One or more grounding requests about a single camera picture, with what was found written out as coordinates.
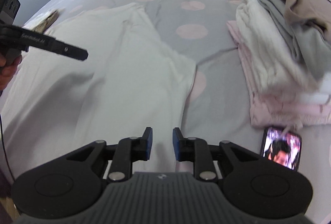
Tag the brown striped garment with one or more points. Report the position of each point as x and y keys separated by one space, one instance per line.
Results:
x=44 y=21

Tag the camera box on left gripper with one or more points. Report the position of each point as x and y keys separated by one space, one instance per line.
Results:
x=8 y=11

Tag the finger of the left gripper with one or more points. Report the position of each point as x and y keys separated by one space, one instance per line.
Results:
x=53 y=45

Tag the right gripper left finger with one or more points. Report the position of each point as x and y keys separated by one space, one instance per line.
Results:
x=125 y=153

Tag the smartphone playing video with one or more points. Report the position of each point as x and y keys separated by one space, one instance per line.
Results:
x=282 y=148

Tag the white t-shirt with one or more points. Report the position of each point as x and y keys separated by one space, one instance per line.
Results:
x=131 y=80

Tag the stack of folded clothes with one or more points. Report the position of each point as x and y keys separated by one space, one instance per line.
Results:
x=284 y=48

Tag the person's left hand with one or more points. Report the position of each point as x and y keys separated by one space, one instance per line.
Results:
x=8 y=72

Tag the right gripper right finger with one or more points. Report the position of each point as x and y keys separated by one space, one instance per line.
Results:
x=196 y=151

